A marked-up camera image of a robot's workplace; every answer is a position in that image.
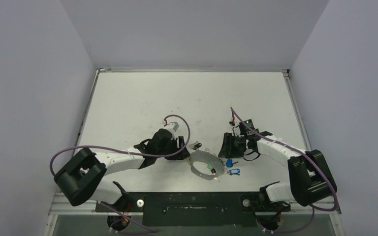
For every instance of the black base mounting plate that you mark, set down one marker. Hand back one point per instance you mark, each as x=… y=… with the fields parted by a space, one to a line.
x=224 y=208

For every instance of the green key tag with key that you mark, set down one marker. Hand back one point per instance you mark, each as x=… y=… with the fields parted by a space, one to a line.
x=211 y=170

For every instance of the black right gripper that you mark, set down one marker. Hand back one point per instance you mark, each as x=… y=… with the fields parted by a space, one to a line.
x=227 y=145

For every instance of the blue key tag plain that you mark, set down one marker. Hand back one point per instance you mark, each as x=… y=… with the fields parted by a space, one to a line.
x=230 y=163

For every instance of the blue key tag white label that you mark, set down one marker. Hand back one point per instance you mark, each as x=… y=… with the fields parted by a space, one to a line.
x=234 y=171

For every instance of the black key tag with key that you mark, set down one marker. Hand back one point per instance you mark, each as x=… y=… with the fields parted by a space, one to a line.
x=195 y=146

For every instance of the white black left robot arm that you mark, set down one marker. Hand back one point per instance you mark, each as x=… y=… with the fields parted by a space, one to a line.
x=83 y=177

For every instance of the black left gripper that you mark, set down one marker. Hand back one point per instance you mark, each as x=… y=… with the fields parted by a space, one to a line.
x=180 y=145

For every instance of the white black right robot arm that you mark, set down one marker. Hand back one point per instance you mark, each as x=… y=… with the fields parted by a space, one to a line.
x=309 y=177

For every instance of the aluminium table frame rail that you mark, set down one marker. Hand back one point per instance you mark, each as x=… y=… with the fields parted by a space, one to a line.
x=61 y=206

